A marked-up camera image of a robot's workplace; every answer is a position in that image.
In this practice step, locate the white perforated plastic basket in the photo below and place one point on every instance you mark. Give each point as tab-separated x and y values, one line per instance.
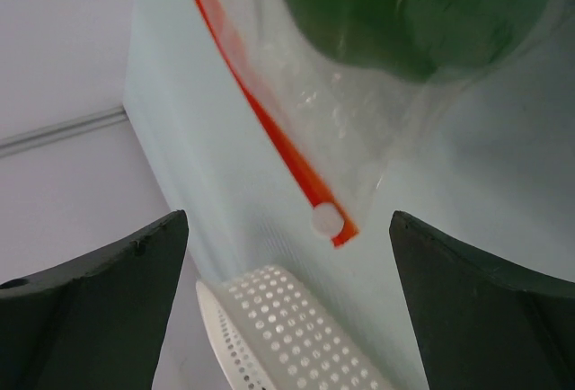
268	331

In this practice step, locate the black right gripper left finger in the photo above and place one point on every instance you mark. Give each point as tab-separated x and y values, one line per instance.
97	321

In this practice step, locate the left aluminium frame post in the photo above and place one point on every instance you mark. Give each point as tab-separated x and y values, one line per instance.
26	141

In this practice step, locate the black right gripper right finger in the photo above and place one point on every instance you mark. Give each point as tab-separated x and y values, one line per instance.
480	321

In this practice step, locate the clear zip top bag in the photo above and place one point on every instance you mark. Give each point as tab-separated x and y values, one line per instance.
338	128

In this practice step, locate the green fake bell pepper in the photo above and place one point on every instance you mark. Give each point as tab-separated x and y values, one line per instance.
414	39

